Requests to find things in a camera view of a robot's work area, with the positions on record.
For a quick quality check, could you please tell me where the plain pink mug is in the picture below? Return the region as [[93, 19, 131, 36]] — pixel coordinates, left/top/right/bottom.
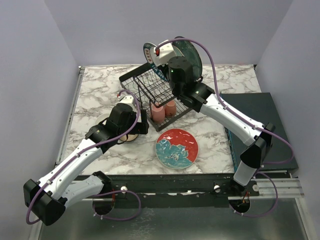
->
[[151, 102, 166, 124]]

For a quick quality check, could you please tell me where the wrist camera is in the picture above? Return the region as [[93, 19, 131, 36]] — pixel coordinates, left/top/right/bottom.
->
[[119, 95, 136, 109], [153, 42, 177, 67]]

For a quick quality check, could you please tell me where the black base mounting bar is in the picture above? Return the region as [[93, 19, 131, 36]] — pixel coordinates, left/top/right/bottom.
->
[[109, 173, 259, 209]]

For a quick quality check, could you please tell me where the red plate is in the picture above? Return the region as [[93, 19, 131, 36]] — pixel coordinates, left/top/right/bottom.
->
[[155, 128, 199, 170]]

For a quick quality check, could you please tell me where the pink printed coffee mug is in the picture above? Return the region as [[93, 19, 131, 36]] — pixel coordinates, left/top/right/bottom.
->
[[164, 99, 177, 118]]

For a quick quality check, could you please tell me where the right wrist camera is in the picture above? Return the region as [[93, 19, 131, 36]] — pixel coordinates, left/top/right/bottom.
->
[[153, 42, 177, 67]]

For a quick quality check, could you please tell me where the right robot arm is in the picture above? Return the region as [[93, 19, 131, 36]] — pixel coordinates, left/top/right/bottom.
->
[[159, 56, 275, 196]]

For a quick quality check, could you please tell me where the white plate lettered rim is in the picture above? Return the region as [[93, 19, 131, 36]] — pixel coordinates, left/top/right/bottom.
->
[[143, 42, 168, 82]]

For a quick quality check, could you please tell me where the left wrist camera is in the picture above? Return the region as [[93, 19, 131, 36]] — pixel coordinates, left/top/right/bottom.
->
[[119, 95, 136, 109]]

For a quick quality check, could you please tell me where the blue ceramic plate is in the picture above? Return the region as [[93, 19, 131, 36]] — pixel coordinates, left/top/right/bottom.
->
[[171, 40, 203, 80]]

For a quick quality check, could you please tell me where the left aluminium rail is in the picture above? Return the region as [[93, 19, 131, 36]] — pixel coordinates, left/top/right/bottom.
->
[[54, 66, 86, 166]]

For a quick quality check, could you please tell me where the white small bowl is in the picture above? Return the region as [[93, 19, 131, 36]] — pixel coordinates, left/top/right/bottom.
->
[[95, 113, 110, 125]]

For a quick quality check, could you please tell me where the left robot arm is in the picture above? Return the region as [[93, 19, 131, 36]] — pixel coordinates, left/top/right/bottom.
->
[[23, 103, 149, 226]]

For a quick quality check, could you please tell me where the dark bowl cream inside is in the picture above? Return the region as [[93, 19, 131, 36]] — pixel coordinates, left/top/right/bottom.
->
[[119, 134, 139, 142]]

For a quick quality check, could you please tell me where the black wire dish rack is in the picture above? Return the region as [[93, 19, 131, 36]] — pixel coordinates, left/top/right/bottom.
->
[[119, 63, 192, 132]]

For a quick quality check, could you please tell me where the blue network switch box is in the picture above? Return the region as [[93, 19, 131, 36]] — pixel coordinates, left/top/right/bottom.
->
[[220, 92, 292, 170]]

